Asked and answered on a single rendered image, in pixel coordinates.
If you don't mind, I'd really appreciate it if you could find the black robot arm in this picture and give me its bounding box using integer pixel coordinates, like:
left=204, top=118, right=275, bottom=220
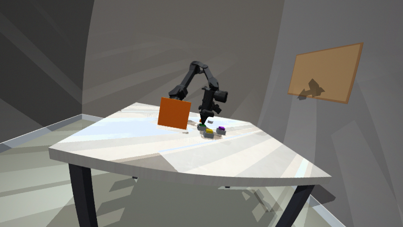
left=168, top=61, right=228, bottom=114

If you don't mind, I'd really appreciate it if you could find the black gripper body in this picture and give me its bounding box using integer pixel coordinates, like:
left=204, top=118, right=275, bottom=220
left=198, top=98, right=214, bottom=118

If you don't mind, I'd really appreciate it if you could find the yellow button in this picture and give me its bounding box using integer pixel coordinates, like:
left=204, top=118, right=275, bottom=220
left=203, top=128, right=215, bottom=139

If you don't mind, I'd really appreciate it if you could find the purple button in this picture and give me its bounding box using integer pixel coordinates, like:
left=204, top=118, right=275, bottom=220
left=216, top=126, right=226, bottom=135

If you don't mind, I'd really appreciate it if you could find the green push-button in grey housing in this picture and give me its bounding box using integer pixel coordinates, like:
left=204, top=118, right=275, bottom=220
left=197, top=123, right=207, bottom=131

